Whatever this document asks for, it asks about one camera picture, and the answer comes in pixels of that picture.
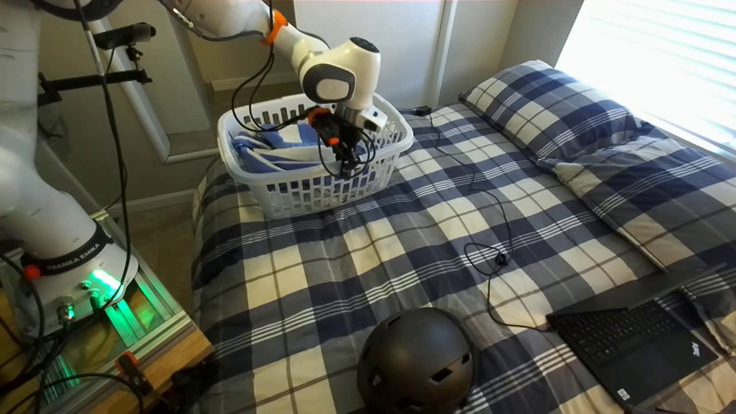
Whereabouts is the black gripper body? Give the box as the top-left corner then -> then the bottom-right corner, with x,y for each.
305,108 -> 376,180

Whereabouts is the white plastic laundry basket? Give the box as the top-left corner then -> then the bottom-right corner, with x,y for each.
216,95 -> 414,219

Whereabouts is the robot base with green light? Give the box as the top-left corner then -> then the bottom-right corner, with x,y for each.
2,228 -> 139,339

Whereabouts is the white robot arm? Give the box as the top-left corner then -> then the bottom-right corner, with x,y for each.
0,0 -> 383,260

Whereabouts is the blue and white striped towel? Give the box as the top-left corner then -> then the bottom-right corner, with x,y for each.
229,121 -> 335,173

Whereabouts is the plaid blue bedspread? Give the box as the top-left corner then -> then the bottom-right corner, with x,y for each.
192,105 -> 736,414

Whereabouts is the dark grey helmet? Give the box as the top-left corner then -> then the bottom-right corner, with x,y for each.
355,307 -> 476,414

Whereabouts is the wooden side table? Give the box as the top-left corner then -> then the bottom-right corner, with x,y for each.
0,213 -> 216,414

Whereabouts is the plaid pillow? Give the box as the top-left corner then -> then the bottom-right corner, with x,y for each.
461,59 -> 736,267

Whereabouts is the black laptop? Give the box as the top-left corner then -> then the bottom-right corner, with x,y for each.
546,265 -> 722,412

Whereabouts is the black cable on bed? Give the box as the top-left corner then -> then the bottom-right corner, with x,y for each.
411,105 -> 550,333

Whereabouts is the black camera on stand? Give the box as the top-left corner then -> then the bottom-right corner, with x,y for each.
93,23 -> 157,51

